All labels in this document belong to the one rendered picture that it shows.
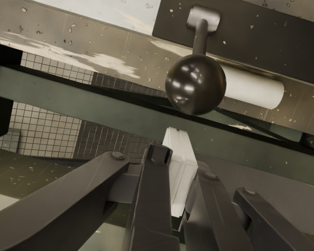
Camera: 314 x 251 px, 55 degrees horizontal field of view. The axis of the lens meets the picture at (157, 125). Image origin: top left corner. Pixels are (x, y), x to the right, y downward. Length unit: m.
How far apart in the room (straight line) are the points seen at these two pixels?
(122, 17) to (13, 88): 0.19
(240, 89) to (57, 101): 0.23
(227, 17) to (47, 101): 0.24
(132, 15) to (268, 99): 0.15
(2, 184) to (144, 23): 0.22
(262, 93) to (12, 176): 0.29
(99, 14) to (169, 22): 0.07
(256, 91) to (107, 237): 0.21
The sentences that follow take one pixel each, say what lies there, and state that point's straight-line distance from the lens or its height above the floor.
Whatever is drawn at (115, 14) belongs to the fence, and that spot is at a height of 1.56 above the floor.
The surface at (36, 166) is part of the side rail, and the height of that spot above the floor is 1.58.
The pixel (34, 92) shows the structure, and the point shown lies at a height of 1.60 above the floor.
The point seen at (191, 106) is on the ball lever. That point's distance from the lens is 0.18.
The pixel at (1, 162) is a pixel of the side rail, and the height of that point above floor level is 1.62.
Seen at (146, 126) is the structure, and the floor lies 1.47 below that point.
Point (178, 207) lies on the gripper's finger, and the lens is 0.16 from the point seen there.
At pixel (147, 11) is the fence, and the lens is 0.29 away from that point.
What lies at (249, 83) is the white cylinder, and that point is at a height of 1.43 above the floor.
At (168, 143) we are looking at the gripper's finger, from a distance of 0.17.
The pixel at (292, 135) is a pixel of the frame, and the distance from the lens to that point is 1.79.
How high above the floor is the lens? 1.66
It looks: 32 degrees down
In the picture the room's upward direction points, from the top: 81 degrees counter-clockwise
